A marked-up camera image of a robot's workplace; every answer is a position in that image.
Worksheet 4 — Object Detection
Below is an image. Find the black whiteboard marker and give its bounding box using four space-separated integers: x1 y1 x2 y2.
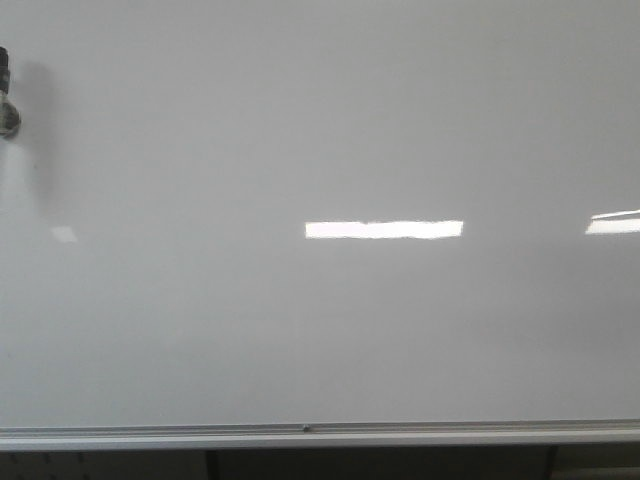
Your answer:
0 47 21 138

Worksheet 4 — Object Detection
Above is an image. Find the white whiteboard with aluminium frame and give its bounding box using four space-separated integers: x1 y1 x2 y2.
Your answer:
1 1 639 451

